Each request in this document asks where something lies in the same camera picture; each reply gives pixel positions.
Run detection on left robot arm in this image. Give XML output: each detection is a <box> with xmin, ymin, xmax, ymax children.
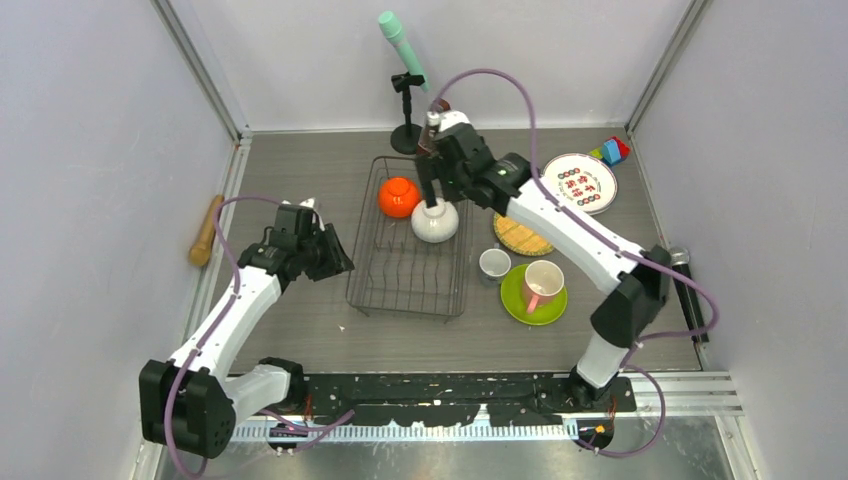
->
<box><xmin>139</xmin><ymin>198</ymin><xmax>354</xmax><ymax>459</ymax></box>

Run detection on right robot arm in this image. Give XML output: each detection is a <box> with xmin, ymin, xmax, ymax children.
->
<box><xmin>415</xmin><ymin>122</ymin><xmax>671</xmax><ymax>411</ymax></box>

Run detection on white printed round plate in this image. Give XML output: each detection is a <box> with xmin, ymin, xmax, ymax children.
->
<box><xmin>542</xmin><ymin>153</ymin><xmax>619</xmax><ymax>215</ymax></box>

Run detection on white bowl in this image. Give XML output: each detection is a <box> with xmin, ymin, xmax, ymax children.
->
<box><xmin>410</xmin><ymin>197</ymin><xmax>459</xmax><ymax>244</ymax></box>

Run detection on colourful toy blocks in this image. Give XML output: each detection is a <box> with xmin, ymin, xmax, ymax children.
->
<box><xmin>589</xmin><ymin>136</ymin><xmax>631</xmax><ymax>168</ymax></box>

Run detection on wooden rolling pin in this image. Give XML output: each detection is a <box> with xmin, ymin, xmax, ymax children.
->
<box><xmin>188</xmin><ymin>195</ymin><xmax>224</xmax><ymax>267</ymax></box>

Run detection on orange bowl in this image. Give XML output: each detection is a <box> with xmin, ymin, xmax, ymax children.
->
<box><xmin>377</xmin><ymin>176</ymin><xmax>421</xmax><ymax>219</ymax></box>

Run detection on black handheld microphone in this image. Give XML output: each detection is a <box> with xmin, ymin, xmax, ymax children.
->
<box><xmin>669</xmin><ymin>247</ymin><xmax>706</xmax><ymax>330</ymax></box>

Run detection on brown metronome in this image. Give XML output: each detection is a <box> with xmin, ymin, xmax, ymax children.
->
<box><xmin>416</xmin><ymin>99</ymin><xmax>451</xmax><ymax>155</ymax></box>

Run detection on woven bamboo plate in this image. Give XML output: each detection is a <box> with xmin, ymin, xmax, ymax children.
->
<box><xmin>493</xmin><ymin>213</ymin><xmax>554</xmax><ymax>257</ymax></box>

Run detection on pink mug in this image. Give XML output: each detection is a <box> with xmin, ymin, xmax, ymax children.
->
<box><xmin>522</xmin><ymin>260</ymin><xmax>565</xmax><ymax>314</ymax></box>

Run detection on mint green microphone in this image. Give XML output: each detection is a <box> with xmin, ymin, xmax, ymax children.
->
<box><xmin>377</xmin><ymin>10</ymin><xmax>430</xmax><ymax>92</ymax></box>

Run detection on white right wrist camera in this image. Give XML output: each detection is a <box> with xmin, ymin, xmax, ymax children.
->
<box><xmin>424</xmin><ymin>110</ymin><xmax>470</xmax><ymax>138</ymax></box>

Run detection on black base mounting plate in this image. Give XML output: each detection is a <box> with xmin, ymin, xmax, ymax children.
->
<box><xmin>264</xmin><ymin>373</ymin><xmax>637</xmax><ymax>449</ymax></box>

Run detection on black microphone stand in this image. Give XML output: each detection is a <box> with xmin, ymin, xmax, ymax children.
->
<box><xmin>390</xmin><ymin>72</ymin><xmax>424</xmax><ymax>155</ymax></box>

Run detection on small grey patterned mug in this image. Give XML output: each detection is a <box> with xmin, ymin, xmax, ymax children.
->
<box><xmin>478</xmin><ymin>247</ymin><xmax>512</xmax><ymax>286</ymax></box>

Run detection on lime green plate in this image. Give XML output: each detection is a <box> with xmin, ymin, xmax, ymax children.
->
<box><xmin>500</xmin><ymin>264</ymin><xmax>568</xmax><ymax>326</ymax></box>

